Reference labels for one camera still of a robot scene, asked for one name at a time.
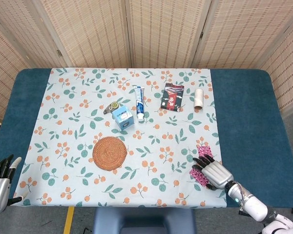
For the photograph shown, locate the dark red printed packet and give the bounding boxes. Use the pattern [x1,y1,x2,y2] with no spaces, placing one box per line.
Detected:
[160,82,185,113]

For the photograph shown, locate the floral berry leaf tablecloth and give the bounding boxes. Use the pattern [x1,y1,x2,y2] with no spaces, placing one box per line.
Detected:
[14,67,228,208]

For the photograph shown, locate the white cardboard tube roll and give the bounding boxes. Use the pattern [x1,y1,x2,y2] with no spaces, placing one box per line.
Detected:
[194,89,204,109]

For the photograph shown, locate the small blue cardboard box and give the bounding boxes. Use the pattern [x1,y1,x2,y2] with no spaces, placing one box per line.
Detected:
[111,109,134,130]

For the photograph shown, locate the blue robot base cover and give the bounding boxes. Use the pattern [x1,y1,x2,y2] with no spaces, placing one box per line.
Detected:
[94,208,196,234]

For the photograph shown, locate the grey correction tape dispenser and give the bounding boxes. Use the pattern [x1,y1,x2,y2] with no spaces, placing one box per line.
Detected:
[103,101,120,115]

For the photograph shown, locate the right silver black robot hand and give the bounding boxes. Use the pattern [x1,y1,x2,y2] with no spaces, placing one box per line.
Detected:
[191,154,234,191]

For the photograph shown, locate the white blue toothpaste tube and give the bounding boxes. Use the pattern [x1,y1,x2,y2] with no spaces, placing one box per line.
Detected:
[133,85,146,122]

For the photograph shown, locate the woven folding screen panel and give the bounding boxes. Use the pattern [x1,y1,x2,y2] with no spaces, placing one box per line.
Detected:
[31,0,132,69]
[191,0,293,70]
[257,17,293,117]
[0,18,31,121]
[0,0,73,69]
[124,0,213,69]

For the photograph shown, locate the round woven rattan coaster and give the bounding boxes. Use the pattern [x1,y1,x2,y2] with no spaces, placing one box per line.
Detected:
[92,136,127,171]

